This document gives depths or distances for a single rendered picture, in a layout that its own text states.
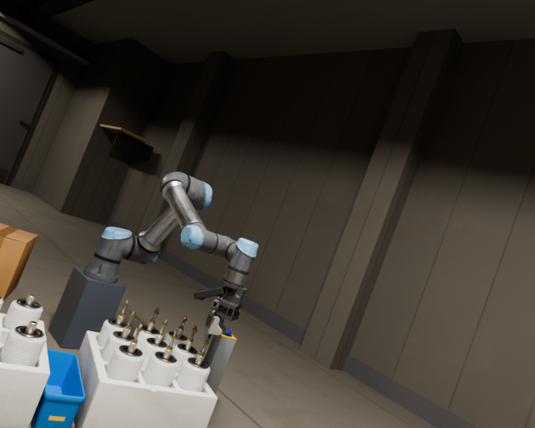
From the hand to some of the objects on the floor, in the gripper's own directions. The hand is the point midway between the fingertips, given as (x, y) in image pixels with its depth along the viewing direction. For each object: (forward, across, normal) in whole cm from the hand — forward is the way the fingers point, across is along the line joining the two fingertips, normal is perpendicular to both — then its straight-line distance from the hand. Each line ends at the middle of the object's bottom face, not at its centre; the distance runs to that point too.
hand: (206, 335), depth 143 cm
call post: (+35, +26, +2) cm, 43 cm away
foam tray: (+35, -40, +52) cm, 74 cm away
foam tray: (+35, -1, +16) cm, 38 cm away
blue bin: (+35, -23, +32) cm, 52 cm away
